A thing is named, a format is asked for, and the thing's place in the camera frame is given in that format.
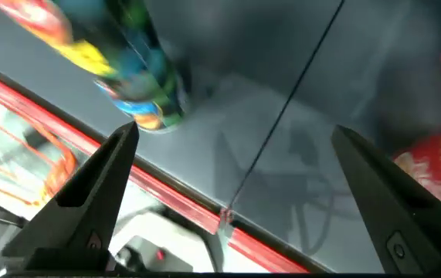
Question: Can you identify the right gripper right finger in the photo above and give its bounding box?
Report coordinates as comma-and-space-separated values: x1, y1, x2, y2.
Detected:
331, 124, 441, 275

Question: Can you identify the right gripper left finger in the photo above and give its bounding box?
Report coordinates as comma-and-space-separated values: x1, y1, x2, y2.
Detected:
2, 120, 141, 272

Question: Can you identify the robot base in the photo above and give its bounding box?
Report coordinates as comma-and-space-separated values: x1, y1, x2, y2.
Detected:
108, 208, 221, 273

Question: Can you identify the grey shop shelf red edge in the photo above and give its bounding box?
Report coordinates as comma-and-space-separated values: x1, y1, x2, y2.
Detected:
0, 0, 441, 274

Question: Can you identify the red and yellow snack pack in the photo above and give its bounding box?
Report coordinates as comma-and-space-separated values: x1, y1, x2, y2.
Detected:
392, 114, 441, 222

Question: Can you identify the multicoloured printed snack can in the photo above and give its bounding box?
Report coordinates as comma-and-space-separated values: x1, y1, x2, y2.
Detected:
0, 0, 189, 134

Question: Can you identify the red wire shopping cart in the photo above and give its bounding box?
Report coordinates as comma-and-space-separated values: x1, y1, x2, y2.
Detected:
0, 87, 79, 208

